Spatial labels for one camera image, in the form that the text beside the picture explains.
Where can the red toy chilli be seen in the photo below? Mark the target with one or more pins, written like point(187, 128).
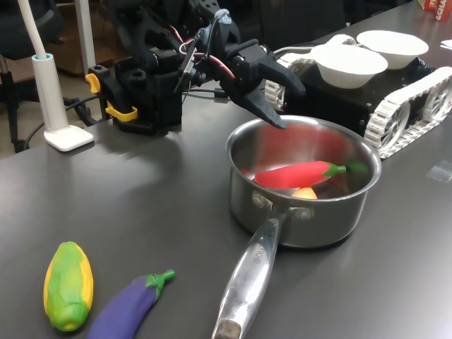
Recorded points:
point(293, 174)

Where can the yellow green toy corn cob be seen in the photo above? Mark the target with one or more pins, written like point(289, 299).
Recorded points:
point(69, 289)

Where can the pale grey putty lump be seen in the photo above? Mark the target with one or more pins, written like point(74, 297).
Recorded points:
point(224, 17)
point(203, 34)

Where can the black office chair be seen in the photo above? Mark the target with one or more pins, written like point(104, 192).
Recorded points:
point(249, 21)
point(10, 31)
point(303, 21)

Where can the black vehicle with white tracks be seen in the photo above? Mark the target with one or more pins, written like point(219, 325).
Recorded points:
point(325, 102)

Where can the white bowl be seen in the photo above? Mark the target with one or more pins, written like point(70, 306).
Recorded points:
point(395, 46)
point(347, 69)

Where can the orange toy carrot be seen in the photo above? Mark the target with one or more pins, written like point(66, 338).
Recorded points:
point(305, 193)

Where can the black clamp with yellow grips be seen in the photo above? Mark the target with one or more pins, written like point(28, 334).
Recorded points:
point(113, 92)

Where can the white upright beam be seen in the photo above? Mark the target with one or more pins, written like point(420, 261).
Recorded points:
point(84, 35)

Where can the red printed carton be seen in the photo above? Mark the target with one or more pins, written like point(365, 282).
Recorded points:
point(444, 10)
point(428, 4)

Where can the brown wooden cabinet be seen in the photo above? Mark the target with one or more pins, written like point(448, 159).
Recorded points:
point(67, 53)

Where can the white paper sheet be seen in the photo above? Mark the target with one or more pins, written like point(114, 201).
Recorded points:
point(447, 43)

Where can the clear tape patch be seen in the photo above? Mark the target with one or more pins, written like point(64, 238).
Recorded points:
point(439, 171)

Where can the purple toy aubergine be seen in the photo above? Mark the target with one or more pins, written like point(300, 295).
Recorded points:
point(127, 307)

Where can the black gripper camera board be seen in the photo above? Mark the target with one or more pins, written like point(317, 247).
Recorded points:
point(189, 70)

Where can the white post with flat foot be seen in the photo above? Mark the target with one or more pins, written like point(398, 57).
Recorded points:
point(53, 102)

